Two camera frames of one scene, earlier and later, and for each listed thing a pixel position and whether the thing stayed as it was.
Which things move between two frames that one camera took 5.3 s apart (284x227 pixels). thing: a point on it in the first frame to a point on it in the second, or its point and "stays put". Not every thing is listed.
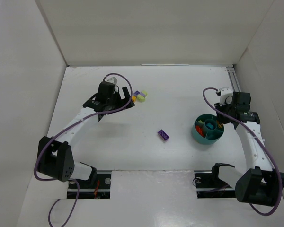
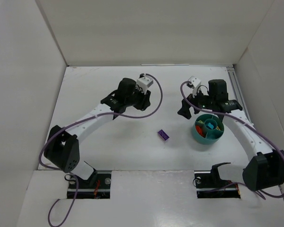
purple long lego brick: x=163 y=135 stays put
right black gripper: x=224 y=113 to x=190 y=104
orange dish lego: x=199 y=129 stays put
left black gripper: x=122 y=100 to x=142 y=101
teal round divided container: x=206 y=129 stays put
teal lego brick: x=210 y=125 stays put
